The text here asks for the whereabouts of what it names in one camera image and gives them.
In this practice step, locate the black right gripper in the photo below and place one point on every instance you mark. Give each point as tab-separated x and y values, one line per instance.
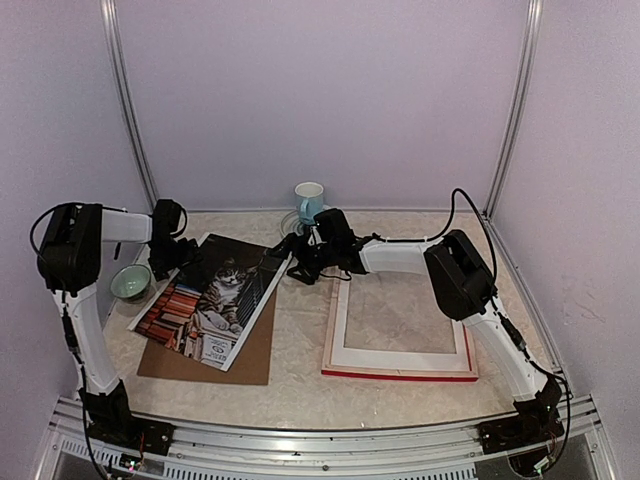
287	245

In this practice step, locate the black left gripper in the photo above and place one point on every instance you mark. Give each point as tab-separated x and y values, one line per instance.
191	254

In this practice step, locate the cat photo print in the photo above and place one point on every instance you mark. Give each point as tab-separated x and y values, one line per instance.
207	310

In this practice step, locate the white mat board passe-partout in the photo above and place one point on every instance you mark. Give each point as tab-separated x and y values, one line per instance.
396	312

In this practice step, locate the red wooden picture frame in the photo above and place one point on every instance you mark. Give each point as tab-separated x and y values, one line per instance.
343	361

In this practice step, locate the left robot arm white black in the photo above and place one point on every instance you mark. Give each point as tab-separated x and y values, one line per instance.
69	258

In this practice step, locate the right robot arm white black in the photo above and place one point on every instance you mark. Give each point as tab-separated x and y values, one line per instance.
465	291

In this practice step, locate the striped ceramic plate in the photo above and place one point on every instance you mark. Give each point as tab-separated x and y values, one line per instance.
292	224

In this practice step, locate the small green ceramic bowl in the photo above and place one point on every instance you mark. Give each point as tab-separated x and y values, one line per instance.
131	284

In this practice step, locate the light blue ceramic mug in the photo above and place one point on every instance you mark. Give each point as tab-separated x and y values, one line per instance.
310	201

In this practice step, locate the brown cardboard backing board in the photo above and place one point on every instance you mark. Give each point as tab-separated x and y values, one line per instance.
251	366

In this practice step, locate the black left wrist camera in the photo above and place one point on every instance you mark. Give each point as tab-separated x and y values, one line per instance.
169	220

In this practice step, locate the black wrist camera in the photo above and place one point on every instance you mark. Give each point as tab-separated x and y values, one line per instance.
169	220
333	229

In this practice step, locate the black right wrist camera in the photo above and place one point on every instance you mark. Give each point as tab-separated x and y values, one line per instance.
333	229

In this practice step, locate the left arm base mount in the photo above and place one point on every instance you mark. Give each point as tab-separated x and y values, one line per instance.
145	435

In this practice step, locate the aluminium front rail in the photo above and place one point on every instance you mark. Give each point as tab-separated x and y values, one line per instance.
201	450

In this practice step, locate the left aluminium corner post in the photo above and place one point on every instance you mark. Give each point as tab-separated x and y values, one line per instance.
116	55

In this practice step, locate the aluminium corner post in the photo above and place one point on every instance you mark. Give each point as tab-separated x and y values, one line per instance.
517	106
116	55

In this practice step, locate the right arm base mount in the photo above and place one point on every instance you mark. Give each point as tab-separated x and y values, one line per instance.
535	429

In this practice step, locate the right aluminium corner post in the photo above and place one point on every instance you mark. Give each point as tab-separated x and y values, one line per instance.
517	106

